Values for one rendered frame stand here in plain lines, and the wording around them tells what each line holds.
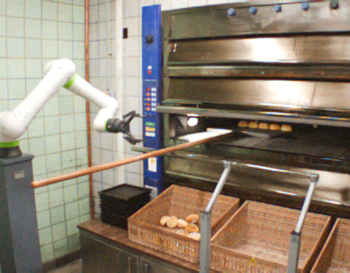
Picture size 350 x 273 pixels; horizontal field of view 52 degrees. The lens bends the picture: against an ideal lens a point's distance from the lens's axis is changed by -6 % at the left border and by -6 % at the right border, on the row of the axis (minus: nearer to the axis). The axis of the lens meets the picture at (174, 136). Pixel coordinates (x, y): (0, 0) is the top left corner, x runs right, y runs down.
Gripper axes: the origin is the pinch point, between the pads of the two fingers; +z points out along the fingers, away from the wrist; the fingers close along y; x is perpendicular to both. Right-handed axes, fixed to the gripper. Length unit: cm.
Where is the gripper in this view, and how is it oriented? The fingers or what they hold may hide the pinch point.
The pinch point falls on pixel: (142, 128)
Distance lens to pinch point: 213.2
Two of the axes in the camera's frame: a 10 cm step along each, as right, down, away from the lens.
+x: -6.1, 1.2, -7.8
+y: 0.0, 9.9, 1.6
